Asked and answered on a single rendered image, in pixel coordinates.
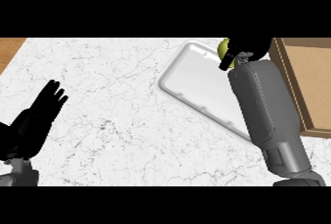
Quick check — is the brown cardboard box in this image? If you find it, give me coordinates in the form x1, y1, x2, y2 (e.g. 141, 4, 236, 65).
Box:
268, 38, 331, 139

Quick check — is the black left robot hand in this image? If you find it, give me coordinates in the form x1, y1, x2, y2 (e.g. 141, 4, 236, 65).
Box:
0, 79, 70, 162

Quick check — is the white plastic tray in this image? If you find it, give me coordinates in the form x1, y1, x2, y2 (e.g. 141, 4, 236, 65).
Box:
156, 39, 256, 146

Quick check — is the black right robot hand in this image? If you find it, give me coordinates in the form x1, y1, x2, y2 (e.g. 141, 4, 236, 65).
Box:
218, 38, 276, 72

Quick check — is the yellow lemon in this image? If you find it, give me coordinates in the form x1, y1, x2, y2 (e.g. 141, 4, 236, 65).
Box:
216, 38, 237, 69

